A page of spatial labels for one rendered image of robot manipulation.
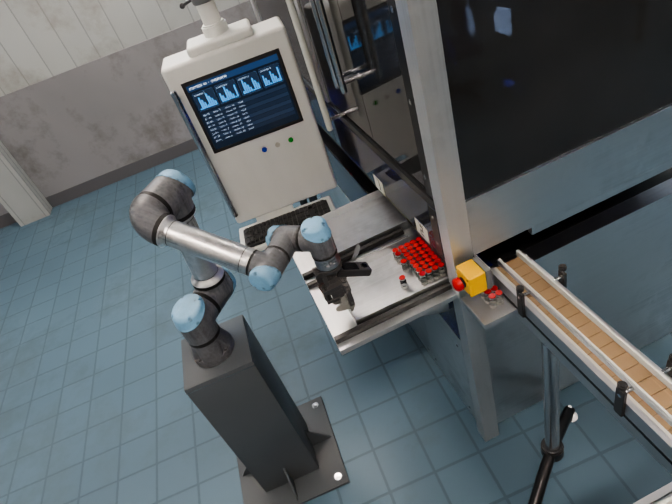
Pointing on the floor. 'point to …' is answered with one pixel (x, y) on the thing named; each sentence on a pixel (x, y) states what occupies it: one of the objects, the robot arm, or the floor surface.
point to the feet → (551, 457)
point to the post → (446, 185)
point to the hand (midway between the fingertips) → (352, 306)
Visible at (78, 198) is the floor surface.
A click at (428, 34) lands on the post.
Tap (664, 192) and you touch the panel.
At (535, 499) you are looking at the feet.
